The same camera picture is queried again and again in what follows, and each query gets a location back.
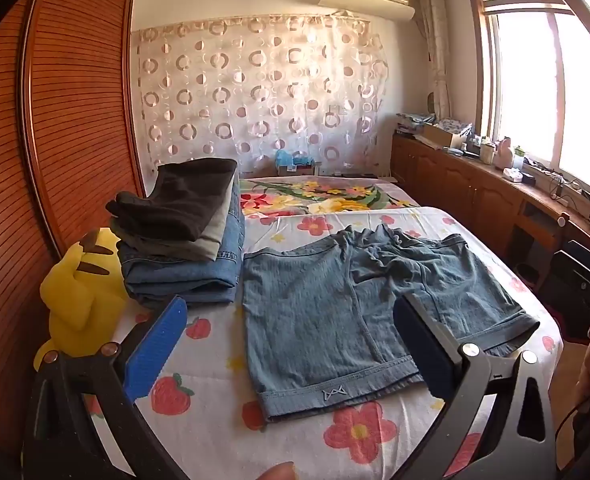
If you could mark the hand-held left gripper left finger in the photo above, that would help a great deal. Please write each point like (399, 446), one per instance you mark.
(152, 350)

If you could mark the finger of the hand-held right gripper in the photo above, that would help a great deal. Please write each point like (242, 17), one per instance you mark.
(582, 262)

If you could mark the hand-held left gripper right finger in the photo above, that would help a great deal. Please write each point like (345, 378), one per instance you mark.
(425, 350)

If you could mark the blue-grey denim shorts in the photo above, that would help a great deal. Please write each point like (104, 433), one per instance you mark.
(315, 320)

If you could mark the person's left hand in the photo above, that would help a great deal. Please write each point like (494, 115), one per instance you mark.
(280, 472)

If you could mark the folded blue jeans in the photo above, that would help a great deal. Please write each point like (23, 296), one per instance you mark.
(175, 282)

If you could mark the yellow plush toy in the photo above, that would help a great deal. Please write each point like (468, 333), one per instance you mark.
(75, 300)

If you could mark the white power strip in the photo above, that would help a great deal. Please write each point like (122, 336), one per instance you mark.
(550, 175)

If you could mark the white tissue box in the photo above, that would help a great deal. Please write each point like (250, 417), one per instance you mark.
(512, 176)

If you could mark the white bottle green cap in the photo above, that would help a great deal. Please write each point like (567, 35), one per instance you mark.
(518, 159)

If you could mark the white plastic jug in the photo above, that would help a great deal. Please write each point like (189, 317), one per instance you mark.
(501, 155)

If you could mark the long wooden cabinet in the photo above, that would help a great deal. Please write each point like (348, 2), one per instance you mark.
(455, 185)

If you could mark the wooden-framed window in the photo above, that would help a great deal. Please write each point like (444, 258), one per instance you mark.
(540, 85)

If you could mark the floral quilt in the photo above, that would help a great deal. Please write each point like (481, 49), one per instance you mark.
(325, 195)

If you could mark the open cardboard box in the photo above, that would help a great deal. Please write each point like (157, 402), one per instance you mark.
(445, 135)

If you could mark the stack of magazines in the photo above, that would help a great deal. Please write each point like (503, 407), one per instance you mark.
(412, 122)

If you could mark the blue item on box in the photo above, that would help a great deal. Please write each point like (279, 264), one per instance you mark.
(290, 162)

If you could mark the patterned window curtain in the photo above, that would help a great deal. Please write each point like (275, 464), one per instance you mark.
(434, 50)

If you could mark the circle-print sheer curtain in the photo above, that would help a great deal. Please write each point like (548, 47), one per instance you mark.
(255, 90)

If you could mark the white air deflector panel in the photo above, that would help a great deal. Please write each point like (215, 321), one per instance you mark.
(375, 4)

